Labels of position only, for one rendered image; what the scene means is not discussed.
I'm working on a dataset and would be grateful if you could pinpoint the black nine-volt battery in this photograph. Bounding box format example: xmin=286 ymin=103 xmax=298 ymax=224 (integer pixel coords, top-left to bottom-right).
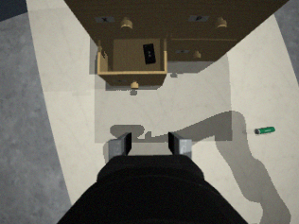
xmin=143 ymin=43 xmax=156 ymax=64

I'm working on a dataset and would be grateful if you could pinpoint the wooden drawer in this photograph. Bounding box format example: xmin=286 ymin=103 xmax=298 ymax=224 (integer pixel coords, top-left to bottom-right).
xmin=97 ymin=39 xmax=167 ymax=90
xmin=167 ymin=39 xmax=237 ymax=60
xmin=172 ymin=0 xmax=283 ymax=38
xmin=70 ymin=0 xmax=174 ymax=39

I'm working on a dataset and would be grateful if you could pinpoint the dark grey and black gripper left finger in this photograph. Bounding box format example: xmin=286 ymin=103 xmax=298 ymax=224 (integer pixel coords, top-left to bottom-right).
xmin=108 ymin=132 xmax=132 ymax=161

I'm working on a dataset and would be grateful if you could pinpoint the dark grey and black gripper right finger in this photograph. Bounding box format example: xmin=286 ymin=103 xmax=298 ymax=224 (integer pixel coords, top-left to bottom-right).
xmin=168 ymin=131 xmax=192 ymax=160

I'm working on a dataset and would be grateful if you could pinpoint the small wooden chest of drawers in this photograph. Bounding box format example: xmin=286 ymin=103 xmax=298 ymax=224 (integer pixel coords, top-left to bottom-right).
xmin=63 ymin=0 xmax=290 ymax=61

